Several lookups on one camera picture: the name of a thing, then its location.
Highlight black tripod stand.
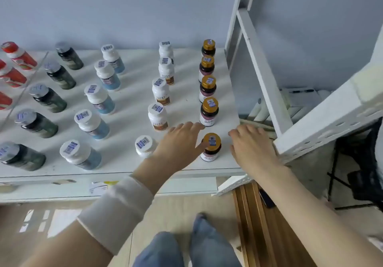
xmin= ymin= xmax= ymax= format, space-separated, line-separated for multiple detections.
xmin=328 ymin=117 xmax=383 ymax=212

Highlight white metal shelf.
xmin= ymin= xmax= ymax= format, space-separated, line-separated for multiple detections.
xmin=0 ymin=0 xmax=383 ymax=205

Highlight small paper label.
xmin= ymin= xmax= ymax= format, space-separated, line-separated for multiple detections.
xmin=89 ymin=181 xmax=119 ymax=195

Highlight white notepad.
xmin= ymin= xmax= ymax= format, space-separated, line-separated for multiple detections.
xmin=280 ymin=87 xmax=322 ymax=106

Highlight white knit wristband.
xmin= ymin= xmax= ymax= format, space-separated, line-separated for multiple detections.
xmin=76 ymin=175 xmax=155 ymax=257

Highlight white cap blue bottle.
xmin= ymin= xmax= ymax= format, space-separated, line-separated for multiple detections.
xmin=84 ymin=84 xmax=116 ymax=115
xmin=74 ymin=109 xmax=111 ymax=140
xmin=94 ymin=60 xmax=121 ymax=92
xmin=59 ymin=140 xmax=102 ymax=171
xmin=101 ymin=44 xmax=126 ymax=74

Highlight person's blue jeans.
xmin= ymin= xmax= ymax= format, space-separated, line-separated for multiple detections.
xmin=133 ymin=213 xmax=243 ymax=267

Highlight person's right hand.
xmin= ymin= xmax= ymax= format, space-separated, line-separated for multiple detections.
xmin=228 ymin=124 xmax=285 ymax=178

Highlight white radiator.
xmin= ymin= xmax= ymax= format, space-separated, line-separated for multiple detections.
xmin=247 ymin=87 xmax=333 ymax=126

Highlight black phone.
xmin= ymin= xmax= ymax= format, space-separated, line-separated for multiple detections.
xmin=259 ymin=188 xmax=277 ymax=209

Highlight silver cap green bottle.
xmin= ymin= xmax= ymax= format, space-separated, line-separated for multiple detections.
xmin=14 ymin=109 xmax=59 ymax=139
xmin=44 ymin=61 xmax=77 ymax=90
xmin=0 ymin=142 xmax=47 ymax=172
xmin=28 ymin=84 xmax=67 ymax=113
xmin=55 ymin=42 xmax=84 ymax=70

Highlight person's left forearm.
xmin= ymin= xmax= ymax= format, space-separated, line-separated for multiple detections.
xmin=18 ymin=156 xmax=180 ymax=267

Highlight person's left hand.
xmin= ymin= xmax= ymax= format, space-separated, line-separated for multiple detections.
xmin=149 ymin=122 xmax=210 ymax=176

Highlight person's right forearm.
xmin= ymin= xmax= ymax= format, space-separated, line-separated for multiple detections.
xmin=248 ymin=165 xmax=383 ymax=267

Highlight row of red-capped orange bottles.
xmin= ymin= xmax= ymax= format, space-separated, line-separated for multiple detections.
xmin=0 ymin=51 xmax=49 ymax=132

